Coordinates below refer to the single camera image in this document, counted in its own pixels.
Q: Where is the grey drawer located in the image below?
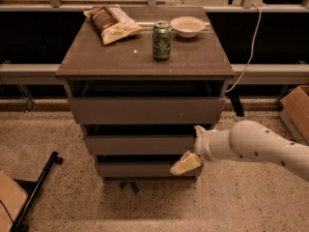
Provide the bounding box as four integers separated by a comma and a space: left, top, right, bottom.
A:
69, 80, 225, 125
94, 155, 205, 179
84, 124, 196, 155

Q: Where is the grey bottom drawer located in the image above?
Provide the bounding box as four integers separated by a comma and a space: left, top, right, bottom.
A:
94, 155, 205, 179

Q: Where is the chips bag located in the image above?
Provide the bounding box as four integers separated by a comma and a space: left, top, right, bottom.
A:
83, 5, 143, 45

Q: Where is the cardboard box right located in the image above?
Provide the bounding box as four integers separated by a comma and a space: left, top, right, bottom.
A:
280, 85, 309, 145

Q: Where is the white cable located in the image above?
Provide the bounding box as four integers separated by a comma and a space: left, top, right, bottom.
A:
225, 4, 263, 94

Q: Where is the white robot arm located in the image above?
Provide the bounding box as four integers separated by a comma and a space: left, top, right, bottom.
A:
170, 121, 309, 181

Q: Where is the green soda can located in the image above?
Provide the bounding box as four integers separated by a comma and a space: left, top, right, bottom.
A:
153, 21, 172, 60

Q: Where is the cardboard box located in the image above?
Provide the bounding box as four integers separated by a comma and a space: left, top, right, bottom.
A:
280, 85, 309, 145
0, 170, 28, 232

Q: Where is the grey drawer cabinet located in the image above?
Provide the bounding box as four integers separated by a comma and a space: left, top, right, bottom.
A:
54, 5, 236, 183

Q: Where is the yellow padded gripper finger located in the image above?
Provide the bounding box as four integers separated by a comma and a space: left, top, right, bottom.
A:
170, 151, 202, 175
194, 125, 206, 136

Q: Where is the grey middle drawer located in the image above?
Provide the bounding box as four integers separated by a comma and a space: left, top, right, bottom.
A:
84, 124, 196, 155

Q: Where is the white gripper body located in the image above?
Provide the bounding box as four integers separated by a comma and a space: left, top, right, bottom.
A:
194, 130, 217, 162

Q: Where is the black stand leg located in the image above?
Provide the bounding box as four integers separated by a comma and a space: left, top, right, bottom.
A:
10, 152, 63, 232

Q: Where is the white bowl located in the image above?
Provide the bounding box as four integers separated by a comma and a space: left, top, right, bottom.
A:
170, 16, 206, 39

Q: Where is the grey top drawer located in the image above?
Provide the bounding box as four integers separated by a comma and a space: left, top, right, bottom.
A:
69, 80, 225, 125

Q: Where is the metal rail frame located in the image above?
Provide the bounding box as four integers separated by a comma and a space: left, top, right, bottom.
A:
0, 0, 309, 86

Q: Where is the cardboard box left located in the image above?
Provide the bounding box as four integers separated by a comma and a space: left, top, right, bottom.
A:
0, 170, 28, 232

